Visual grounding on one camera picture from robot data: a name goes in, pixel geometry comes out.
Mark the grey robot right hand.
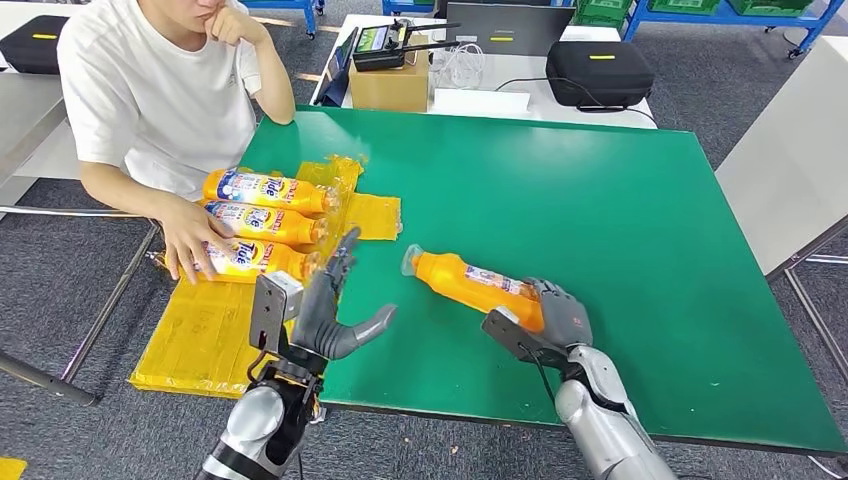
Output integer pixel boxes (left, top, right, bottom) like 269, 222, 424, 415
523, 276, 595, 352

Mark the person's left hand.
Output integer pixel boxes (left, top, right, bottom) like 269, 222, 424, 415
201, 5, 272, 48

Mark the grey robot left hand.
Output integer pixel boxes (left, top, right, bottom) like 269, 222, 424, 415
291, 227, 399, 362

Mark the person's right hand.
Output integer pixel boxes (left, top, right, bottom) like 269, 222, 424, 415
157, 198, 238, 286

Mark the orange detergent bottle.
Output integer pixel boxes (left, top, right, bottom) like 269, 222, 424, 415
400, 243, 546, 334
201, 200, 331, 246
201, 167, 342, 217
177, 237, 324, 285

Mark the yellow taped mat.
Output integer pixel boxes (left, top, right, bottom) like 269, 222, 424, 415
127, 155, 403, 400

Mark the person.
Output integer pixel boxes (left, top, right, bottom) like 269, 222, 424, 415
56, 0, 297, 286

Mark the dark blue tablet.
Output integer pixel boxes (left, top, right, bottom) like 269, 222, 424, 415
313, 27, 360, 109

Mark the black remote controller with antennas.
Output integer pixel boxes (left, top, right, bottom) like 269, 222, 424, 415
351, 19, 462, 73

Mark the brown cardboard box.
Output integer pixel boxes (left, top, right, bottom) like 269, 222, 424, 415
348, 34, 431, 114

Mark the black case with yellow label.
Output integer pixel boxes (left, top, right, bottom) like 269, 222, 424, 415
0, 14, 71, 75
545, 40, 656, 111

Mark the steel side table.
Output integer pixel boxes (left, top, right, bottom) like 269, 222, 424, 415
0, 69, 164, 407

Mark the white flat box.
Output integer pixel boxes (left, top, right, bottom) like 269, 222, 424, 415
431, 87, 531, 119

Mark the grey side table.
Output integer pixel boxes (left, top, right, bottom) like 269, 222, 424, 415
714, 34, 848, 386

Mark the green plastic crate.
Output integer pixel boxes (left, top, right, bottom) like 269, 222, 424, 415
725, 0, 815, 18
574, 0, 629, 28
647, 0, 723, 16

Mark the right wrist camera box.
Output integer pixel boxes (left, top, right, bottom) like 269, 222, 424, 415
480, 305, 571, 372

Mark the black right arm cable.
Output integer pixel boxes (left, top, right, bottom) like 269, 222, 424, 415
519, 344, 558, 405

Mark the white cable bundle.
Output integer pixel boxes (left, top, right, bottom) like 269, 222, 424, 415
430, 42, 486, 91

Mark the black power cable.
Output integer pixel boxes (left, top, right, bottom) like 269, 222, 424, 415
495, 77, 657, 124

